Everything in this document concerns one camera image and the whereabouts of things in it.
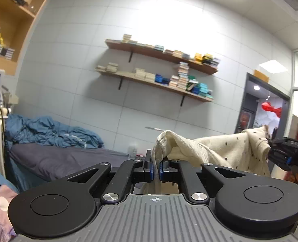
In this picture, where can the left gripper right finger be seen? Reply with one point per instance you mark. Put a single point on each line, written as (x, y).
(164, 170)

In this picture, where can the cream polka dot shirt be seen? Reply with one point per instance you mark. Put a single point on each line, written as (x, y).
(246, 151)

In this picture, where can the blue crumpled blanket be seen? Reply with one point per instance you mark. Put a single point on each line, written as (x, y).
(48, 132)

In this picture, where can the wooden wall shelf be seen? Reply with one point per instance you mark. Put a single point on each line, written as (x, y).
(143, 50)
(182, 83)

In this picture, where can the dark door frame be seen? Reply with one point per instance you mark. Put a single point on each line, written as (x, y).
(251, 114)

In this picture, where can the wooden cabinet shelving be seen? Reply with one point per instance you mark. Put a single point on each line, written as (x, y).
(17, 17)

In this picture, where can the lower wooden wall shelf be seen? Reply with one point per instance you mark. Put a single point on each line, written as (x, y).
(182, 83)

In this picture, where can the upper wooden wall shelf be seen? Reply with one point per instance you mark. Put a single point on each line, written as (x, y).
(143, 50)

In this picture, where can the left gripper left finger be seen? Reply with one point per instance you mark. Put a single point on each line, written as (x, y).
(148, 167)

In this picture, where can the dark grey duvet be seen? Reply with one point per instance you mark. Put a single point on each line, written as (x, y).
(51, 162)

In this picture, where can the red fish decoration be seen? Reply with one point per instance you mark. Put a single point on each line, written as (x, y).
(266, 106)

